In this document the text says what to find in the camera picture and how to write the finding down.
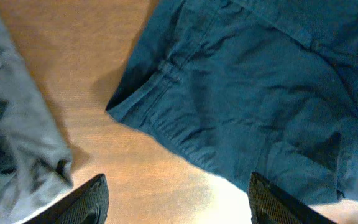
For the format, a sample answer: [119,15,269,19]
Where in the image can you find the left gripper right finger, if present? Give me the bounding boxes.
[248,172,336,224]

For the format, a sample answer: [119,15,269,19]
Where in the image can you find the grey folded garment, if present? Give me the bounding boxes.
[0,16,73,223]

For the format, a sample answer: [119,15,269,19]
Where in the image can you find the navy blue shorts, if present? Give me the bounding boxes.
[106,0,358,205]

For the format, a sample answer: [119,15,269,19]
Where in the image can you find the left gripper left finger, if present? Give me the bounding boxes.
[25,174,109,224]

